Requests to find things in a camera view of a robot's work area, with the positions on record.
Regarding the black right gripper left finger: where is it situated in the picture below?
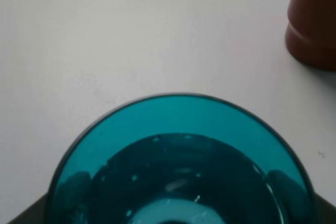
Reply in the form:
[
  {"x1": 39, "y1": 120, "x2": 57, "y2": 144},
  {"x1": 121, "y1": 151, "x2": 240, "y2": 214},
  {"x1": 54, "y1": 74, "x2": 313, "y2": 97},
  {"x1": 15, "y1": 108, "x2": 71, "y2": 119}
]
[{"x1": 8, "y1": 193, "x2": 48, "y2": 224}]

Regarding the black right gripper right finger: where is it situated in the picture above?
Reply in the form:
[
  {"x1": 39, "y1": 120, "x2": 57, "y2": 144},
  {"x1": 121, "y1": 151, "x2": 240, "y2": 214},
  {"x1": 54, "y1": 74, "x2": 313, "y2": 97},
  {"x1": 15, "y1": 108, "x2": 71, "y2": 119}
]
[{"x1": 316, "y1": 194, "x2": 336, "y2": 224}]

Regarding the red plastic cup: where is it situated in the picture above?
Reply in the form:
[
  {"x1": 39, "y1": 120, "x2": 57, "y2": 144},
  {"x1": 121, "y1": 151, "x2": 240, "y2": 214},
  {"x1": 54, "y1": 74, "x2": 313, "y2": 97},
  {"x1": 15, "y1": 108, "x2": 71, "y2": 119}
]
[{"x1": 285, "y1": 0, "x2": 335, "y2": 72}]

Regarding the teal translucent plastic cup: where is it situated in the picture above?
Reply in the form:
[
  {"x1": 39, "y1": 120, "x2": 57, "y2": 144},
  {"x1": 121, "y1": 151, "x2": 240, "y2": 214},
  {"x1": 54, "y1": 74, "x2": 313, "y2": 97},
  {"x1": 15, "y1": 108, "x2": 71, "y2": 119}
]
[{"x1": 44, "y1": 93, "x2": 318, "y2": 223}]

